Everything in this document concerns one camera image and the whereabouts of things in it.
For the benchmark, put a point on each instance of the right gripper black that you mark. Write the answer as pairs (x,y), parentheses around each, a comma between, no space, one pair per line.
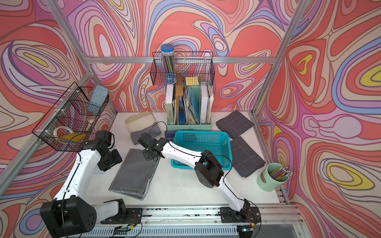
(148,156)

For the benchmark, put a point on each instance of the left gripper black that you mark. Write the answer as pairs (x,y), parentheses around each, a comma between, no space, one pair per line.
(117,158)

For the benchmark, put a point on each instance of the grey pillowcase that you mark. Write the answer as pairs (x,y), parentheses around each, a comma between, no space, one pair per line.
(134,176)

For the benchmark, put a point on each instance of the teal plastic basket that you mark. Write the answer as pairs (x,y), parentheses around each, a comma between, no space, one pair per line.
(217,143)

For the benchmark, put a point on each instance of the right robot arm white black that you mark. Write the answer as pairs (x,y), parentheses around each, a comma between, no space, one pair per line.
(207,168)

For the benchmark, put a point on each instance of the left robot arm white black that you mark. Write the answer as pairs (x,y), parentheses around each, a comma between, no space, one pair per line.
(69,213)

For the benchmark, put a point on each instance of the navy folded cloth yellow stripe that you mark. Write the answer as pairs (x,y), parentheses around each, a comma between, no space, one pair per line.
(170,135)

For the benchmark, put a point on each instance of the beige grey folded cloth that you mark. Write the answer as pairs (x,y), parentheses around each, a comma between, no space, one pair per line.
(142,123)

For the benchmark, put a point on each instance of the yellow flat pad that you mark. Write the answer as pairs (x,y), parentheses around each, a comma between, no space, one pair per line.
(74,137)

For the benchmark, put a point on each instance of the green desktop file organizer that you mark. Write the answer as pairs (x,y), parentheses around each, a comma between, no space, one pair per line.
(170,111)

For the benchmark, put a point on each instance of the white tape roll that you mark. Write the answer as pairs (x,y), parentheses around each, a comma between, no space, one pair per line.
(62,131)

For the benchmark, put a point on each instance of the grey blue sponge block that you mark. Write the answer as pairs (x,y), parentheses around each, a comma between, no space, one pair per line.
(99,95)

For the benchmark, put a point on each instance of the white book in organizer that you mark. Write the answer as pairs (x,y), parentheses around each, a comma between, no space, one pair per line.
(204,97)

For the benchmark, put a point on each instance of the yellow sticky note block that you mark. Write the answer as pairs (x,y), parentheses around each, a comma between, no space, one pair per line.
(191,80)

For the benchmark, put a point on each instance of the dark grey checked cloth rear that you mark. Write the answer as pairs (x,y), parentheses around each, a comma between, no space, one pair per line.
(235,124)

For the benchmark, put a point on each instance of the dark grey checked cloth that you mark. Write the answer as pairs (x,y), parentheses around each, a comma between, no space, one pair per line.
(245,160)
(235,124)

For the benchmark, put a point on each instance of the dark grey checked cloth front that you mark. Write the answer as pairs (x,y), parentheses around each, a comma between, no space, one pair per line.
(245,160)

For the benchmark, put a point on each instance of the blue lidded pencil tube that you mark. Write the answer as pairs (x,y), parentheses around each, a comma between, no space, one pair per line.
(168,60)

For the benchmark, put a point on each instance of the green pencil cup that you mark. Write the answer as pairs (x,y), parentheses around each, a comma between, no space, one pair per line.
(273,176)

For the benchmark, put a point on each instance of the black wire basket left wall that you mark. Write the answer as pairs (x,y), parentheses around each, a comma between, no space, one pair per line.
(73,110)

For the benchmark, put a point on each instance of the black wire basket wall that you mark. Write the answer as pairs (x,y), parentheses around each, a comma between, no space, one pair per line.
(187,63)
(73,110)

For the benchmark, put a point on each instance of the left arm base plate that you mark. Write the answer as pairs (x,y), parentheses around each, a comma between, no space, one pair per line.
(131,216)

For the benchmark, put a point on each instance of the black wire basket rear wall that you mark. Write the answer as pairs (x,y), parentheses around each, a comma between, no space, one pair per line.
(187,63)

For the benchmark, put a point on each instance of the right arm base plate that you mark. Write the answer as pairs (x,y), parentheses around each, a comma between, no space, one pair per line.
(252,215)

